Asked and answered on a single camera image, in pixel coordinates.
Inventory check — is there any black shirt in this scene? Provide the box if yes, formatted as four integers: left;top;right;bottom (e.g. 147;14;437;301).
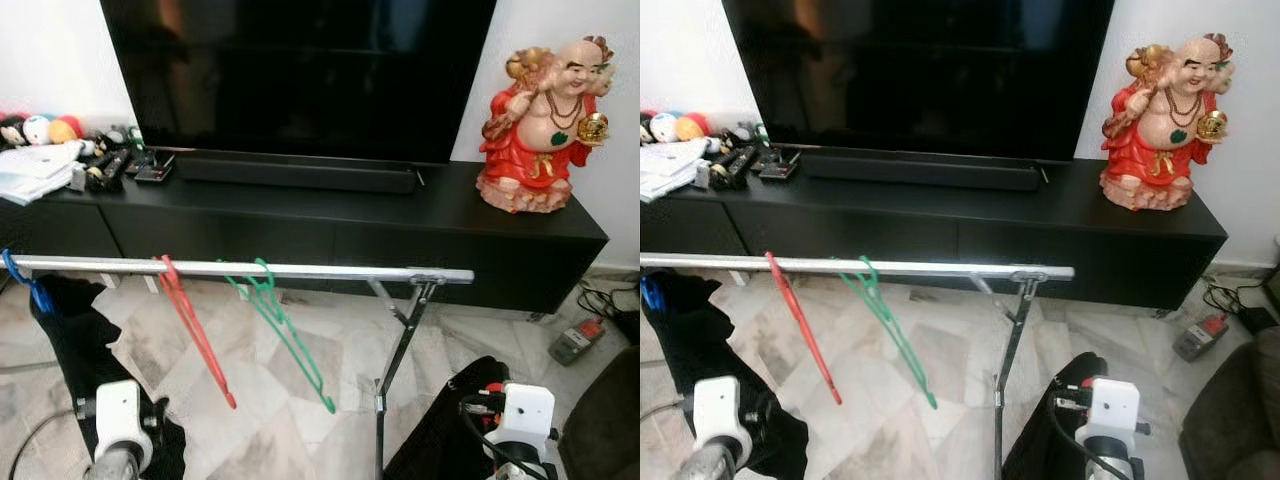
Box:
385;355;511;480
1000;350;1106;480

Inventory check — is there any red plastic hanger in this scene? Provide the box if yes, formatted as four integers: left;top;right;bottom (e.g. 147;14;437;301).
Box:
158;255;239;411
765;250;844;406

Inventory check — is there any green plastic hanger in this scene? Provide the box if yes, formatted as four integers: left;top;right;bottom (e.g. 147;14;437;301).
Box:
838;256;939;411
222;258;338;415

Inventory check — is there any grey power strip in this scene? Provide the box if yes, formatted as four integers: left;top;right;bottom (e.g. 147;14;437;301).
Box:
548;318;606;366
1172;313;1231;361

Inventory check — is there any dark sofa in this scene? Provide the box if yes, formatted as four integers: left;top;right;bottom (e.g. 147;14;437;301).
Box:
1178;325;1280;480
555;345;640;480

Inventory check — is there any black television console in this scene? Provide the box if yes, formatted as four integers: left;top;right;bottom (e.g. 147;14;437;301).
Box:
0;160;609;316
640;158;1229;311

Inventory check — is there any black printed T-shirt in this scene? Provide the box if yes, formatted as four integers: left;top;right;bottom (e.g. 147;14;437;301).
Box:
28;275;188;480
645;270;811;480

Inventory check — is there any red laughing Buddha statue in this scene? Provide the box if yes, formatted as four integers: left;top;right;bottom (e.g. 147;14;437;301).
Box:
1100;33;1236;211
476;35;616;214

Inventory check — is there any black soundbar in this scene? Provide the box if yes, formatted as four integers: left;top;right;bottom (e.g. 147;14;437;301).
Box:
800;150;1043;193
175;152;419;196

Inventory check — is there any metal clothes rack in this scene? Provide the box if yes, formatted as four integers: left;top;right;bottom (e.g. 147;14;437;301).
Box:
5;253;476;480
640;252;1076;480

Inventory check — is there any white paper stack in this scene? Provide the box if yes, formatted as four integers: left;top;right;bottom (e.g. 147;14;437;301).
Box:
640;137;711;201
0;140;86;206

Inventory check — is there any black tape dispenser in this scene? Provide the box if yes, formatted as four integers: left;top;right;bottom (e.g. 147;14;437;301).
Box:
710;147;758;191
85;150;131;193

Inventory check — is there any black flat television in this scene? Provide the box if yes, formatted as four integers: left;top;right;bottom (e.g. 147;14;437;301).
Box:
722;0;1116;164
98;0;498;164

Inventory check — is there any small black box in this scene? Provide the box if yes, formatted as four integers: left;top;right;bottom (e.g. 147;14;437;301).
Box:
758;150;801;181
133;150;176;184

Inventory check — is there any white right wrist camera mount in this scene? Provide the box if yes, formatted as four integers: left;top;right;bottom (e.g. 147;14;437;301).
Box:
497;382;556;466
1075;377;1141;459

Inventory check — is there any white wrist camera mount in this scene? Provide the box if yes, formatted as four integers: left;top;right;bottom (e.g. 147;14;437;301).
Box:
497;382;556;466
1075;377;1141;459
93;380;151;473
692;375;751;469

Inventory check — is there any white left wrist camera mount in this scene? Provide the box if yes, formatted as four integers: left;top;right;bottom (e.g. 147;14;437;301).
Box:
93;380;151;473
692;375;751;469

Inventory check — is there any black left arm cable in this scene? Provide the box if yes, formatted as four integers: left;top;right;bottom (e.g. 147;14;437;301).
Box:
8;405;96;480

